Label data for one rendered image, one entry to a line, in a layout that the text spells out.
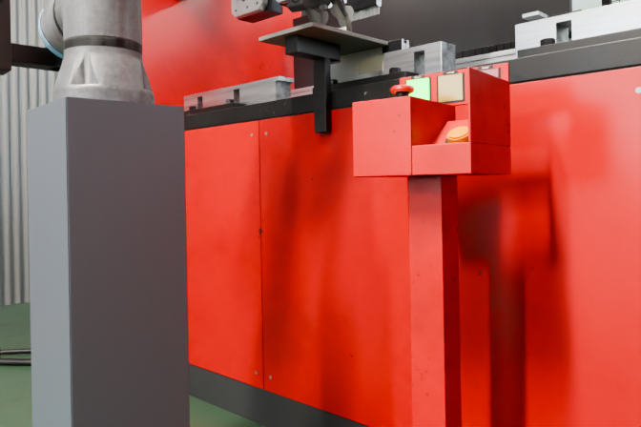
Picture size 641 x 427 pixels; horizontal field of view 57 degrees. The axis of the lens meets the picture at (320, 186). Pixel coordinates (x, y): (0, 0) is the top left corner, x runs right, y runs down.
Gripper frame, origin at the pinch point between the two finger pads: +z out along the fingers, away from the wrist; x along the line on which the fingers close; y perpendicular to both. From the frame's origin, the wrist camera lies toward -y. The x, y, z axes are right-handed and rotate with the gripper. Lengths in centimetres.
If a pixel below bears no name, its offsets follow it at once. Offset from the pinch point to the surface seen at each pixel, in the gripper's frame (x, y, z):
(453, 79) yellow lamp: -40, -31, -1
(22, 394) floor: 108, -82, 63
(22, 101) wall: 262, 56, 25
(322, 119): 0.9, -17.1, 12.6
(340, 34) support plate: -5.8, -6.8, -3.0
